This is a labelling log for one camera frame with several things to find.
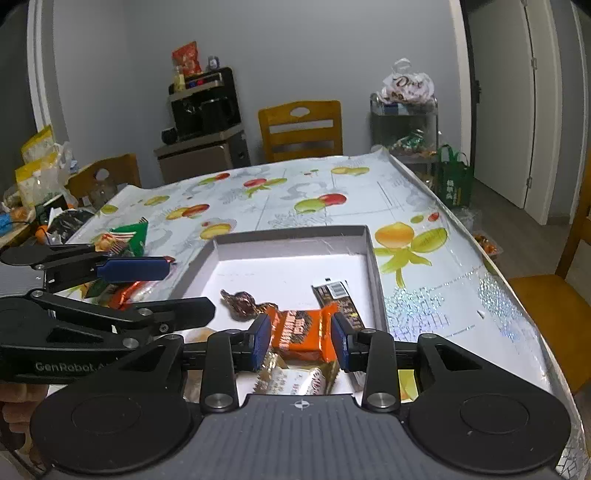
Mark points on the brown twisted candy wrapper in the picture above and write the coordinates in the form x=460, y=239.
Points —
x=240, y=302

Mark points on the green tote bag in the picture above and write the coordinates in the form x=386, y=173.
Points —
x=455, y=184

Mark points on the pile of wrapped candies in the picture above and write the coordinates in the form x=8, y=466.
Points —
x=411, y=143

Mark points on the tray of orange snacks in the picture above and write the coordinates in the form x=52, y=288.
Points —
x=487, y=244

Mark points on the yellow clear snack packet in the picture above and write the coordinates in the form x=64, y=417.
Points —
x=203, y=335

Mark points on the clear plastic bottle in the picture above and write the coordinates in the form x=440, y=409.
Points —
x=101, y=193

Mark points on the red snack bag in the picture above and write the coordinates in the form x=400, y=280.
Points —
x=187, y=57

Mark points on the yellow food bag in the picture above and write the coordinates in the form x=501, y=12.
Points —
x=32, y=182
x=37, y=143

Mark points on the fruit printed tablecloth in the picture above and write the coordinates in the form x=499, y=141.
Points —
x=300, y=194

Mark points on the red foil snack packet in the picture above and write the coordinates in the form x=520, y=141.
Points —
x=124, y=295

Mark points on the dark brown snack bar packet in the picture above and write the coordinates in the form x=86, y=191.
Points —
x=339, y=302

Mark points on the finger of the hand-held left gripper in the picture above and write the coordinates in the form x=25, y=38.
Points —
x=184, y=311
x=134, y=269

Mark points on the person's left hand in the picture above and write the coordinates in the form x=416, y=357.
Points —
x=18, y=406

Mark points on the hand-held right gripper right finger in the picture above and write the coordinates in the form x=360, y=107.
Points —
x=341, y=344

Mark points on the orange snack packet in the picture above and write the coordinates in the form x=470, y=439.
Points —
x=300, y=334

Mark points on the small green snack packet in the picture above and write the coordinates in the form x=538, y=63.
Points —
x=99, y=288

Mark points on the black bag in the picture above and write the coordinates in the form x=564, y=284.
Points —
x=69, y=222

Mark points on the black tea bar machine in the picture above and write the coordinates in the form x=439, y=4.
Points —
x=203, y=115

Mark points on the orange fruit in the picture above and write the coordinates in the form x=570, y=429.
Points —
x=42, y=233

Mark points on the green striped snack packet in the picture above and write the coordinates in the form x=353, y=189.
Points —
x=131, y=237

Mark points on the clear printed plastic bag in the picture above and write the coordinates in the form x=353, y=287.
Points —
x=406, y=87

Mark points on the grey shallow cardboard box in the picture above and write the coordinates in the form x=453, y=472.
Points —
x=277, y=267

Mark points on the metal storage rack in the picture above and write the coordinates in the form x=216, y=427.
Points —
x=375, y=120

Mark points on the white door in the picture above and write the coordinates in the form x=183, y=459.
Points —
x=503, y=115

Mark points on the wooden chair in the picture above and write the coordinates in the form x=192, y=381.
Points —
x=545, y=300
x=124, y=170
x=300, y=127

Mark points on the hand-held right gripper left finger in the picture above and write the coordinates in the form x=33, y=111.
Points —
x=261, y=344

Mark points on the gold silver snack packet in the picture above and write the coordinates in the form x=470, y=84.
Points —
x=295, y=382

